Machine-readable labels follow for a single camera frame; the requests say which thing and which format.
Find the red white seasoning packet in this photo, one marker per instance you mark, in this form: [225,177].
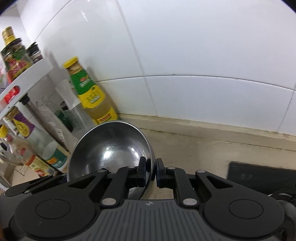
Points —
[5,82]

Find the white two-tier turntable rack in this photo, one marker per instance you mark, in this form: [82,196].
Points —
[26,81]

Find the steel bowl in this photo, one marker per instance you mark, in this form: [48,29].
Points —
[113,145]

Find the purple label fish sauce bottle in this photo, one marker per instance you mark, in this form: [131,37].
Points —
[41,142]

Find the yellow cap vinegar bottle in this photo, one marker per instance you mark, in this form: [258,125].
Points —
[20,148]

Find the black cap spice jar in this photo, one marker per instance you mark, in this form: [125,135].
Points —
[34,52]

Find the dark bottle upper tier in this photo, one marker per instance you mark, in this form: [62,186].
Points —
[14,54]

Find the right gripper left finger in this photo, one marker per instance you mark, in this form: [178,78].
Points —
[141,172]

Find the clear plastic bag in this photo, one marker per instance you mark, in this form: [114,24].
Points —
[67,119]

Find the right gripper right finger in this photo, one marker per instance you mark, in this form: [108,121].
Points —
[162,175]

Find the green yellow label oil bottle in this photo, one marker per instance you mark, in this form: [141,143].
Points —
[93,99]

